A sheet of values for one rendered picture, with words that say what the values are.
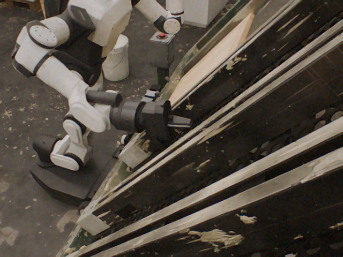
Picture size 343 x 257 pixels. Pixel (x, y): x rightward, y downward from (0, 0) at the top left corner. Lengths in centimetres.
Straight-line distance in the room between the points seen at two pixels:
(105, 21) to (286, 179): 108
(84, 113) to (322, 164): 71
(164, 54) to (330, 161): 168
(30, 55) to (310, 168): 79
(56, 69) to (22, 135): 200
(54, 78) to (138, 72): 245
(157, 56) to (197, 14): 224
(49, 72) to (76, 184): 132
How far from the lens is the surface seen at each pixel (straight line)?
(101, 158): 226
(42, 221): 227
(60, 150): 217
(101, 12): 128
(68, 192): 213
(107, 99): 88
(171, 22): 156
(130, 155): 116
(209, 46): 158
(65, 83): 92
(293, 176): 30
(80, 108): 89
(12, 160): 271
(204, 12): 408
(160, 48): 190
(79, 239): 107
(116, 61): 310
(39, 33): 95
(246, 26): 128
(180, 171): 64
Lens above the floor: 182
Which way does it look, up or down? 43 degrees down
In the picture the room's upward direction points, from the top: straight up
